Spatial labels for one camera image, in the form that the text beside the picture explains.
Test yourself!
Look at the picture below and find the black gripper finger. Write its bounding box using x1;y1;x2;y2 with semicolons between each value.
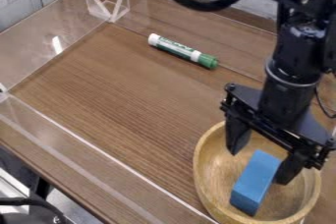
275;150;308;185
225;115;252;155

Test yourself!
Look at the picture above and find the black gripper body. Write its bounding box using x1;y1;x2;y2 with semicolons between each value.
220;59;336;169

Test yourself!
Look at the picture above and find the blue rectangular block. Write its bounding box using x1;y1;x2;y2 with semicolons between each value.
229;149;281;216

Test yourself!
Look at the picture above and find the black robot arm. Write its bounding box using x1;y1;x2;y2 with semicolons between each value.
173;0;336;185

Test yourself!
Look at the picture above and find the brown wooden bowl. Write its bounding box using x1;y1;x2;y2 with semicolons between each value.
193;123;321;224

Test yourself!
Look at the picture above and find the green and white marker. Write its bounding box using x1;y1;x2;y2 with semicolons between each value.
148;33;217;70

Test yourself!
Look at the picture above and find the black metal table leg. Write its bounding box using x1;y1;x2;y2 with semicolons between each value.
36;177;51;199

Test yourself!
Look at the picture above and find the clear acrylic tray wall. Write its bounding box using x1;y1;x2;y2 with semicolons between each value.
0;0;336;224

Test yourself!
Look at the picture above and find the black cable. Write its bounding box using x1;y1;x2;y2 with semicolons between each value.
0;197;67;224

